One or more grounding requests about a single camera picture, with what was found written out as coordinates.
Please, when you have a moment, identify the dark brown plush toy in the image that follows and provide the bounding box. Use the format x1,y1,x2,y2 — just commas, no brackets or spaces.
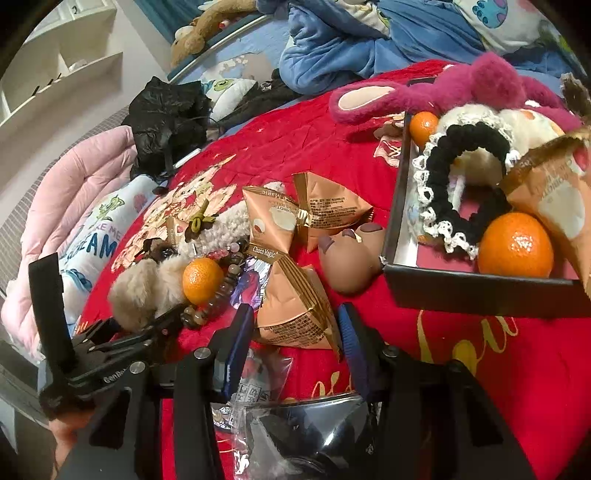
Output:
558,71,591,125

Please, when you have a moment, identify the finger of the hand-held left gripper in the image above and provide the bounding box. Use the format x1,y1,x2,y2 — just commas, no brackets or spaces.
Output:
115,308,185,357
76,318,126,348

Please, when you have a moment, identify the black box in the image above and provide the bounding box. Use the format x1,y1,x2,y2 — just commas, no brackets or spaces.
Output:
381,78,591,319

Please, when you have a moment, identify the black lace scrunchie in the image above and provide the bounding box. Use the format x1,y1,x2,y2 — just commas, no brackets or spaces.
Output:
412,111,522,259

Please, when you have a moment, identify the red printed blanket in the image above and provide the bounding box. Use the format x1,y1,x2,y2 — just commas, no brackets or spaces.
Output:
111,60,591,480

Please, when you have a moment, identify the brown bead bracelet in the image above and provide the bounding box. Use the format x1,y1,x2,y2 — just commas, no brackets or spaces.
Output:
180,237,250,330

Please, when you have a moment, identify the white fleece hair clip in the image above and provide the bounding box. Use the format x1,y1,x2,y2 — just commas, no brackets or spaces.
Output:
185,200,252,259

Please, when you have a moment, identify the dark cloth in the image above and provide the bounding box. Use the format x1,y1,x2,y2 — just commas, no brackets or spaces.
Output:
222,69,301,130

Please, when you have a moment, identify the pink quilt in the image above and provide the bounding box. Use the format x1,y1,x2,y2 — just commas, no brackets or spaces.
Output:
0,124,139,347

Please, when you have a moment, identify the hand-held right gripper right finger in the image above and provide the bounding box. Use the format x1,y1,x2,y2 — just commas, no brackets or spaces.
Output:
335,302,536,480

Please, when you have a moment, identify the purple printed card pack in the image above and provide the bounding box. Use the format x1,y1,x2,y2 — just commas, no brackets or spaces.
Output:
231,256,273,319

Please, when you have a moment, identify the gold snack packet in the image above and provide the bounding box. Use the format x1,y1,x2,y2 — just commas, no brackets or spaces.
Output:
293,172,375,252
242,185,301,254
501,127,591,296
252,244,345,361

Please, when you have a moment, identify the beige furry plush toy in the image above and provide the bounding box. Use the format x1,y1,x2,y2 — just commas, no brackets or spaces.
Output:
108,251,195,333

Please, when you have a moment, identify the black puffer jacket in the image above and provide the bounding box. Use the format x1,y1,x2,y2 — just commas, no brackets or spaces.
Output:
121,76,213,181

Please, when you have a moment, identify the brown teddy bear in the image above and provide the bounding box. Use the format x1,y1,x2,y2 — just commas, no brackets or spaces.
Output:
170,0,259,70

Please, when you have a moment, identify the brown squishy animal toy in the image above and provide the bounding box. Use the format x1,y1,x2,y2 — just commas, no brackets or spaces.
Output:
318,222,386,296

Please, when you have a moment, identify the white printed pillow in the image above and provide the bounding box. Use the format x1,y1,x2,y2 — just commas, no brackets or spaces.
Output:
58,175,158,324

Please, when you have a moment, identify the person's left hand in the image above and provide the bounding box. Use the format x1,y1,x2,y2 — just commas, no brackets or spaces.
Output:
50,410,94,472

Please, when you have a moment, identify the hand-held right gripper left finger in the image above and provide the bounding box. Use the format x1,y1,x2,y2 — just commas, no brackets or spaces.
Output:
60,302,257,480

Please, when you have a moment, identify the small tangerine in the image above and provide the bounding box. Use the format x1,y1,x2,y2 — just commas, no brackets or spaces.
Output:
182,257,225,306
477,211,555,278
409,111,440,146

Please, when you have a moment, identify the blue printed blanket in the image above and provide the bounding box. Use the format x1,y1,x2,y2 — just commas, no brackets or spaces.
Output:
279,0,591,95

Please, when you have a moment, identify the small printed pillow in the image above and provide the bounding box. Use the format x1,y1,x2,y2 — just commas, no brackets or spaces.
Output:
203,78,259,123

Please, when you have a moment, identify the clear plastic bag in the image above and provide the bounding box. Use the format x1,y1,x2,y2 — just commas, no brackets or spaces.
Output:
210,351,384,480

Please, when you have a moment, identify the white wall shelf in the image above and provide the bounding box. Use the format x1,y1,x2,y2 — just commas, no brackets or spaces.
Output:
0,0,125,139

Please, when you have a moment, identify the magenta plush bear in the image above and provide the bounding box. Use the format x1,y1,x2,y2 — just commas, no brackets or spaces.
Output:
330,52,583,134

